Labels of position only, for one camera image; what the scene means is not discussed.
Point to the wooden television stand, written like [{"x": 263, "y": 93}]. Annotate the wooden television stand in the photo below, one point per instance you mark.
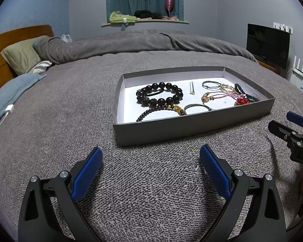
[{"x": 270, "y": 66}]

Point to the green pillow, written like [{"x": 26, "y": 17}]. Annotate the green pillow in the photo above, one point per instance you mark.
[{"x": 21, "y": 55}]

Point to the white cabinet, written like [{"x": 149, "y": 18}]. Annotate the white cabinet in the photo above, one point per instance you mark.
[{"x": 301, "y": 90}]

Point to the wooden headboard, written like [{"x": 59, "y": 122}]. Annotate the wooden headboard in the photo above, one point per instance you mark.
[{"x": 0, "y": 55}]

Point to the grey cardboard box lid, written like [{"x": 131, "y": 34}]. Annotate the grey cardboard box lid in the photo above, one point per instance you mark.
[{"x": 166, "y": 131}]

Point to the white wall hooks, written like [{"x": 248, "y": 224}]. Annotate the white wall hooks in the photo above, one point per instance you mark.
[{"x": 282, "y": 27}]

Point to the silver bangle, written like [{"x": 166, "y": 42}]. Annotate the silver bangle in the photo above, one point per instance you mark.
[{"x": 207, "y": 108}]

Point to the black cloth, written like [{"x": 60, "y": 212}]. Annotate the black cloth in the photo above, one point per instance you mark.
[{"x": 146, "y": 14}]

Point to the white charger plug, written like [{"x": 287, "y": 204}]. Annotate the white charger plug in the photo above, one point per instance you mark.
[{"x": 9, "y": 109}]

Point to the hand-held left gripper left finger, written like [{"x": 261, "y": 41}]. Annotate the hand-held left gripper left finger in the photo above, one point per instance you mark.
[{"x": 88, "y": 174}]

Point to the green cloth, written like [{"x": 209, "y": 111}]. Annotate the green cloth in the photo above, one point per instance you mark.
[{"x": 118, "y": 17}]

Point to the pearl hair clip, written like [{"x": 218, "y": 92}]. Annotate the pearl hair clip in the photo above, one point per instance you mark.
[{"x": 191, "y": 89}]

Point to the grey folded duvet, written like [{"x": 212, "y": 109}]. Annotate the grey folded duvet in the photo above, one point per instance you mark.
[{"x": 128, "y": 42}]

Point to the light blue towel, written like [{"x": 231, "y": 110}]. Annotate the light blue towel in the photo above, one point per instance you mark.
[{"x": 12, "y": 90}]

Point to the white clip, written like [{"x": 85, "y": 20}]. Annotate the white clip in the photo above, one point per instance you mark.
[{"x": 124, "y": 21}]

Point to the striped pillow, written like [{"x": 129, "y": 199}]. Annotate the striped pillow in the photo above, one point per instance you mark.
[{"x": 41, "y": 66}]

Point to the white plastic bag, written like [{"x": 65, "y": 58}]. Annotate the white plastic bag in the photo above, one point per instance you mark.
[{"x": 66, "y": 38}]

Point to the black television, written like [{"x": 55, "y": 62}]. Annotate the black television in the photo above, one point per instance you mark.
[{"x": 267, "y": 45}]

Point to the pink wine glass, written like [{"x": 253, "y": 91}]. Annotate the pink wine glass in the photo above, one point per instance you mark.
[{"x": 169, "y": 3}]

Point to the pink cloth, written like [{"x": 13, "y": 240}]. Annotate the pink cloth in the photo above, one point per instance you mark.
[{"x": 170, "y": 18}]

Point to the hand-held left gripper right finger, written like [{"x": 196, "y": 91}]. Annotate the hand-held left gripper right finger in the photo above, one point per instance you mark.
[{"x": 214, "y": 174}]

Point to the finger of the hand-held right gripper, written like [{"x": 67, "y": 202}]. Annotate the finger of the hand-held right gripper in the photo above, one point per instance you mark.
[
  {"x": 296, "y": 118},
  {"x": 280, "y": 129}
]

